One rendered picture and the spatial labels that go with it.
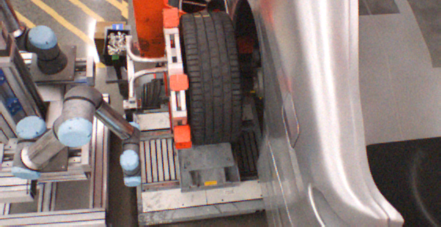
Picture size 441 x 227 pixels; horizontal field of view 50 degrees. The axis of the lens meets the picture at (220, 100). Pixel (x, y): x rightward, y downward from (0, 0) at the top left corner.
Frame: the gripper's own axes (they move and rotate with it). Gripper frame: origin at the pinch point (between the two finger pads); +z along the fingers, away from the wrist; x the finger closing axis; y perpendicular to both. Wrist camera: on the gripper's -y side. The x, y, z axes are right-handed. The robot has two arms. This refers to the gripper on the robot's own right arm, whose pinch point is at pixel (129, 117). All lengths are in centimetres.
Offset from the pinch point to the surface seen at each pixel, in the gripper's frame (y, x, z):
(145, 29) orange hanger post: -1, -11, 55
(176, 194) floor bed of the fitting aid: -75, -20, -13
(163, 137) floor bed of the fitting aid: -77, -15, 27
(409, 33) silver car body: 22, -143, 20
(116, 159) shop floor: -83, 16, 18
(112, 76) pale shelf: -38, 12, 52
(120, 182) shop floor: -83, 14, 2
